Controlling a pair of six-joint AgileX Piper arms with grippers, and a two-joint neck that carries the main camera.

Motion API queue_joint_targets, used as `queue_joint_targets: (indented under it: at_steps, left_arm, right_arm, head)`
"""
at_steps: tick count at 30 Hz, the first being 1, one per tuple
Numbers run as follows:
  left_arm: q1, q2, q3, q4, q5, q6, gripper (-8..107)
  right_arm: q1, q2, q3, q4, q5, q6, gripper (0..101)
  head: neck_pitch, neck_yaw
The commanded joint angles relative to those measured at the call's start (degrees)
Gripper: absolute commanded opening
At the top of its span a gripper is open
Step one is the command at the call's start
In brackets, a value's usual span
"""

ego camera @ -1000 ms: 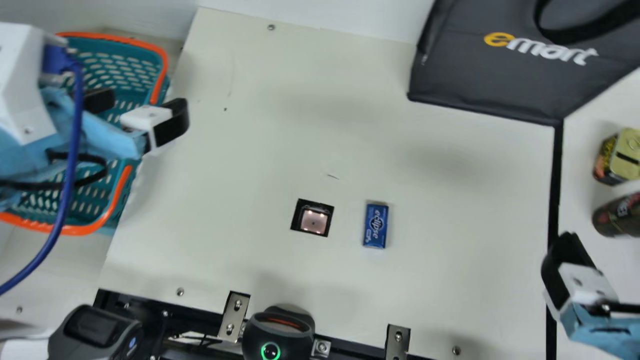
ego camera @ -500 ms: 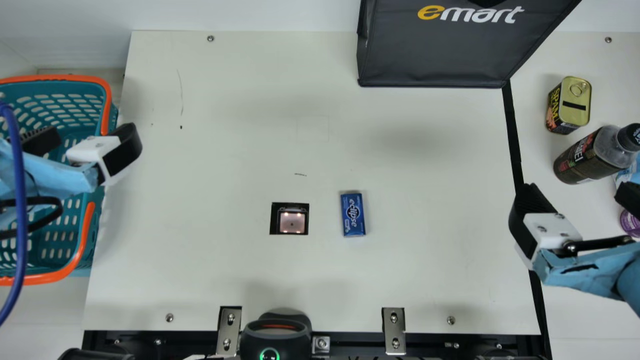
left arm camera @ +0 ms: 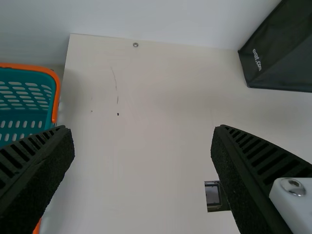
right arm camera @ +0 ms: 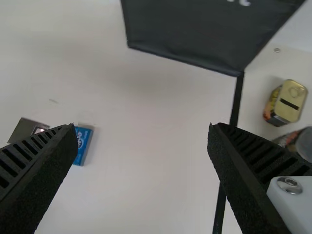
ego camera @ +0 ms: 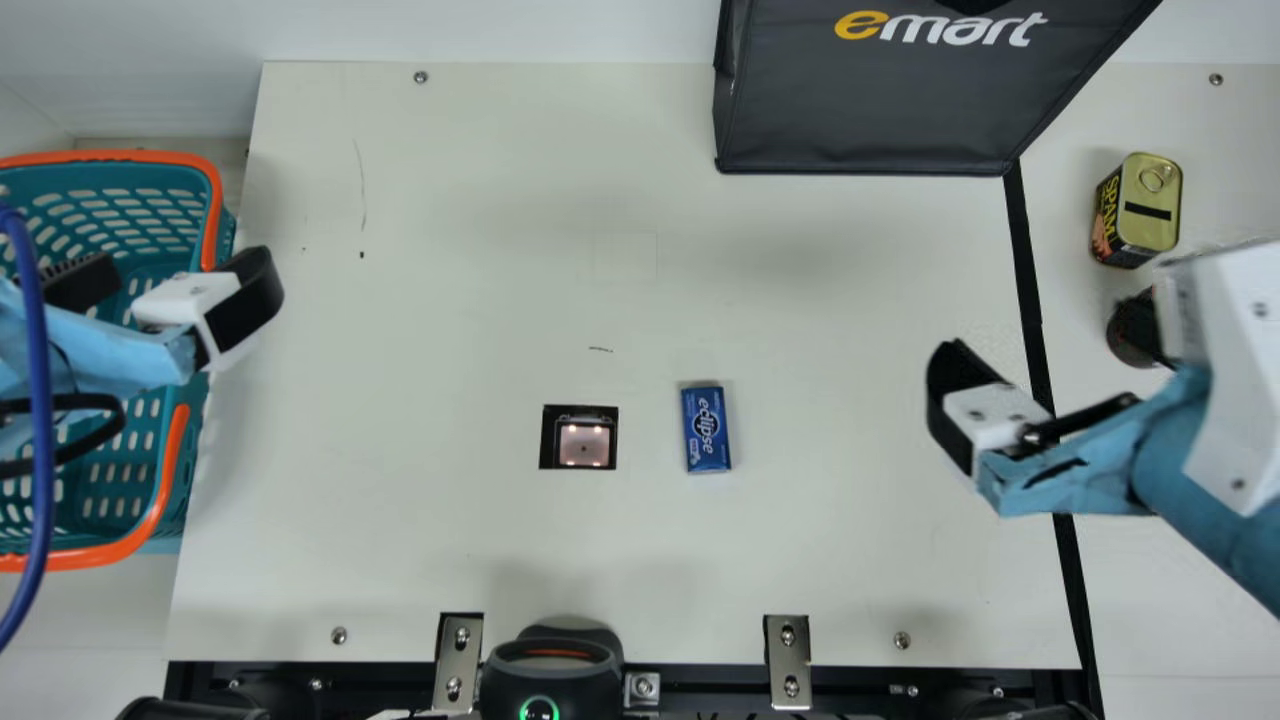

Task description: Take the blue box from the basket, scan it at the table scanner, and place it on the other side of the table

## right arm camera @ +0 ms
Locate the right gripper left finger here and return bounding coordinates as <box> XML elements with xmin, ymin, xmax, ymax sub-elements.
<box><xmin>0</xmin><ymin>123</ymin><xmax>79</xmax><ymax>234</ymax></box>

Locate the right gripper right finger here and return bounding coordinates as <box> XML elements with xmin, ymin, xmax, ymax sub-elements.
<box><xmin>207</xmin><ymin>122</ymin><xmax>312</xmax><ymax>234</ymax></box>

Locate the small blue box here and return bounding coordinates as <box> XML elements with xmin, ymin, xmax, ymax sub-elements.
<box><xmin>72</xmin><ymin>125</ymin><xmax>95</xmax><ymax>167</ymax></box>

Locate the can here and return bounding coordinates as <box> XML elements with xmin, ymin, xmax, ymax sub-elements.
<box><xmin>272</xmin><ymin>126</ymin><xmax>312</xmax><ymax>163</ymax></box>

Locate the black strip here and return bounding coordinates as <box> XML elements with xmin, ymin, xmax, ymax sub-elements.
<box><xmin>211</xmin><ymin>71</ymin><xmax>245</xmax><ymax>234</ymax></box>

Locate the rectangular tin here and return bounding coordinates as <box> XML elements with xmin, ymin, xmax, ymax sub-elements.
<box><xmin>262</xmin><ymin>78</ymin><xmax>309</xmax><ymax>127</ymax></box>

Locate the dark grey bag with straps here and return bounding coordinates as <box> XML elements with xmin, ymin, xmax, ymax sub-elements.
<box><xmin>119</xmin><ymin>0</ymin><xmax>308</xmax><ymax>78</ymax></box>

